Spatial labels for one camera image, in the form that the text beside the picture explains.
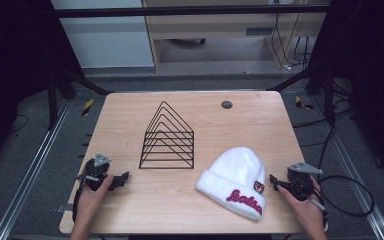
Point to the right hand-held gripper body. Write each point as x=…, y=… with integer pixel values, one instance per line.
x=300, y=181

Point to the aluminium floor rail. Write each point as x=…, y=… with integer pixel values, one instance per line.
x=30, y=173
x=356, y=173

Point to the person's left hand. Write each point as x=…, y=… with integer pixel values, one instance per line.
x=88, y=203

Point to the grey metal table bracket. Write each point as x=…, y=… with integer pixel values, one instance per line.
x=61, y=208

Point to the white cabinet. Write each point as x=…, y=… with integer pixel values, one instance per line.
x=106, y=40

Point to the black frame post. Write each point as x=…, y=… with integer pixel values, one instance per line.
x=52, y=100
x=329, y=96

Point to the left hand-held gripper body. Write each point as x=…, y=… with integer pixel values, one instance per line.
x=97, y=168

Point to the yellow black striped tape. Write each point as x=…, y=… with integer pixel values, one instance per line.
x=87, y=107
x=301, y=103

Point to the light wooden desk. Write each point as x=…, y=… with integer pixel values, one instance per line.
x=213, y=26

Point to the grey round table grommet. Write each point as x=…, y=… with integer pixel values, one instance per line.
x=226, y=105

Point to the black curtain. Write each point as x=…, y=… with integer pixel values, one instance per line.
x=13, y=60
x=373, y=66

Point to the black horizontal frame bar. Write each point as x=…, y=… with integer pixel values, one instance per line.
x=180, y=11

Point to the person's right hand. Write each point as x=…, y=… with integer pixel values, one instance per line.
x=305, y=213

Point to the white knit beanie hat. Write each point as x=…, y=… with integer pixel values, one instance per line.
x=235, y=180

